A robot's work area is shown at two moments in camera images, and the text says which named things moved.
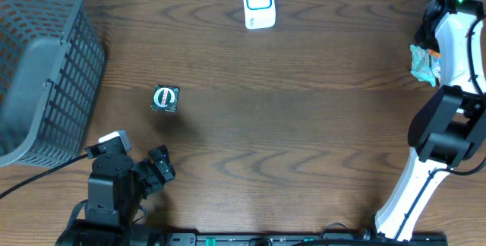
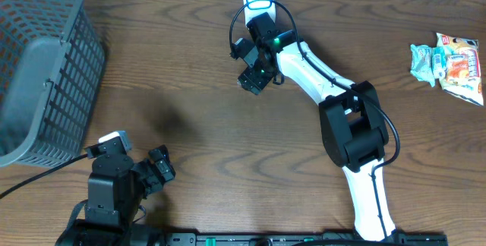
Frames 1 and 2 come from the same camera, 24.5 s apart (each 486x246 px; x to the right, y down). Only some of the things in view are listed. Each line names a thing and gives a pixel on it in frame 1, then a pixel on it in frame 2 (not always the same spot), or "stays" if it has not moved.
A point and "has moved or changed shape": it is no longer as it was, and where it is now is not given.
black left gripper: (153, 171) stays
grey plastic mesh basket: (52, 69) stays
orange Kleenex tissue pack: (434, 53) has moved or changed shape
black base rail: (304, 239) stays
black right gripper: (421, 33) → (250, 80)
